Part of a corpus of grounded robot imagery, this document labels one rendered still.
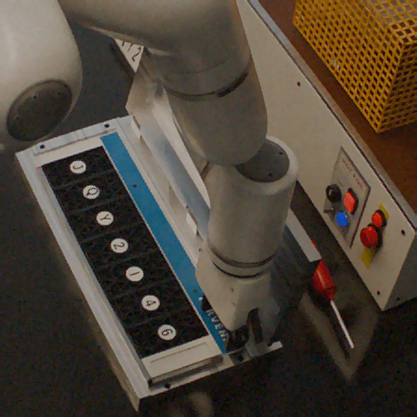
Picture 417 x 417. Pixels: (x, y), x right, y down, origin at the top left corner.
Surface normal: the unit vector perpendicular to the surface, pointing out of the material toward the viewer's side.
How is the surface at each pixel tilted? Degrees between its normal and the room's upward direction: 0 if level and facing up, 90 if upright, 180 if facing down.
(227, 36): 82
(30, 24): 12
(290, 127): 90
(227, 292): 88
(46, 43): 27
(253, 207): 90
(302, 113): 90
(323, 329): 0
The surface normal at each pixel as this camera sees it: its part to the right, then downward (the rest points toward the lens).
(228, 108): 0.43, 0.74
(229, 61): 0.67, 0.57
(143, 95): -0.86, 0.20
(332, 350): 0.11, -0.61
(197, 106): -0.14, 0.87
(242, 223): -0.30, 0.73
